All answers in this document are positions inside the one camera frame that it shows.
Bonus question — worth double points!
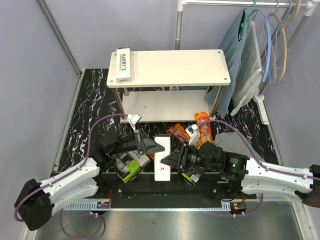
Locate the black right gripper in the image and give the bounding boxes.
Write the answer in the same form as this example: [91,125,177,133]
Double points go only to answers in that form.
[161,140,219,172]

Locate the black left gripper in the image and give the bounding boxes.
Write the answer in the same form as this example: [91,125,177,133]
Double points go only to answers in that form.
[110,128,165,156]

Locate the white harry's box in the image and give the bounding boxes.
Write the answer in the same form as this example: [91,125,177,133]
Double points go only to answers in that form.
[127,150,151,168]
[116,46,132,84]
[153,133,172,182]

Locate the black green gillette box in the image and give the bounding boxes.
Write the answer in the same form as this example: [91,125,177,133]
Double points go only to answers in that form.
[112,153,141,183]
[178,165,206,187]

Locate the orange Bic razor pack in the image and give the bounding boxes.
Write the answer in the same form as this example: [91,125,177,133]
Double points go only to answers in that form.
[148,153,155,160]

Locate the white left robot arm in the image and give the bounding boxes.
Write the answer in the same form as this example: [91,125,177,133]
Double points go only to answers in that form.
[13,129,165,231]

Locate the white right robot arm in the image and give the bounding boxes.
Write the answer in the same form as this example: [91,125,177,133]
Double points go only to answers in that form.
[160,142,320,208]

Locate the white two-tier shelf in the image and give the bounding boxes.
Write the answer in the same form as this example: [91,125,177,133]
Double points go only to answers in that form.
[106,49,231,123]

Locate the orange Bic pack middle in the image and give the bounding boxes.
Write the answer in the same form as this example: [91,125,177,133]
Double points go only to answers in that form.
[167,123,190,143]

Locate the orange Bic pack right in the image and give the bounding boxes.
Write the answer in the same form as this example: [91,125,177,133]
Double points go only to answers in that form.
[194,112,214,148]

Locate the grey hanging towel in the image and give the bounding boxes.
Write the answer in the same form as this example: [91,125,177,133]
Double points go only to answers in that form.
[230,21,263,116]

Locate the teal hanging garment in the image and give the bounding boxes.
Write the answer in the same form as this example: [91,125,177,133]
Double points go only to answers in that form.
[204,8,249,119]

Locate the blue clothes hanger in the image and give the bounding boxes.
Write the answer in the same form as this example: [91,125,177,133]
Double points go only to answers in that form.
[253,8,276,83]

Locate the wooden clothes hanger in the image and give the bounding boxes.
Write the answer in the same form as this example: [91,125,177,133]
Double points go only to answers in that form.
[267,0,302,84]

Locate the metal clothes rack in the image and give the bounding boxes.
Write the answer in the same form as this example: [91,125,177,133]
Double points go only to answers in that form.
[175,0,320,125]

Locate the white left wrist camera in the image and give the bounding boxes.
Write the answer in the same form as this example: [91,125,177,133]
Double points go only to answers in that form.
[127,113,142,133]

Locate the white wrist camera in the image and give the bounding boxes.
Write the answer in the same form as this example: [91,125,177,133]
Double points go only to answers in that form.
[127,113,142,133]
[185,124,200,146]

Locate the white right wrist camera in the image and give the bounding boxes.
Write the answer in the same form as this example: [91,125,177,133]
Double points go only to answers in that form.
[185,124,200,146]

